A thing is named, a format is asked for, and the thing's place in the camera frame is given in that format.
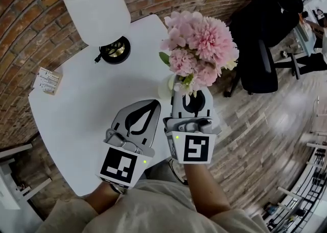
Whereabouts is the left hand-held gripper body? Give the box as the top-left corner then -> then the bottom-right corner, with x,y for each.
95,128 -> 156,190

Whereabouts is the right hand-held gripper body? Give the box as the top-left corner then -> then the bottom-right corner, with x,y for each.
162,116 -> 218,165

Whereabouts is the white vase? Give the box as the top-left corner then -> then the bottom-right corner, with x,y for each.
157,73 -> 177,100

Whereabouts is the pink flowers bunch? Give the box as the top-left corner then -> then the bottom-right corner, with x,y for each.
158,11 -> 240,99

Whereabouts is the person's right forearm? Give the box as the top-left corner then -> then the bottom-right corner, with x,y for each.
183,162 -> 232,219

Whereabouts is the person's left forearm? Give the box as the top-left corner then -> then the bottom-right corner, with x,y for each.
84,182 -> 123,215

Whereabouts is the white table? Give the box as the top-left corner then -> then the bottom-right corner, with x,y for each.
28,14 -> 220,197

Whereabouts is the person's beige shirt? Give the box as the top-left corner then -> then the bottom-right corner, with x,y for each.
35,179 -> 271,233

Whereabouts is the wooden card stand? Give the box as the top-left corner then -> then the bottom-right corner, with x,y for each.
32,66 -> 63,96

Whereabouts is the black office chair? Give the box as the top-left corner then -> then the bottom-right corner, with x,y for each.
223,0 -> 305,98

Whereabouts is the white shade table lamp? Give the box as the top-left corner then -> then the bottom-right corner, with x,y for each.
61,0 -> 132,64

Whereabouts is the glass top desk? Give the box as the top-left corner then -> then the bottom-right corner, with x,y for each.
274,0 -> 327,81

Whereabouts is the white metal rack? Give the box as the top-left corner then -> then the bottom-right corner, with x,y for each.
263,142 -> 327,233

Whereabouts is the dark wrist strap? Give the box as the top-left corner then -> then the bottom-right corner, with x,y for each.
109,183 -> 128,195

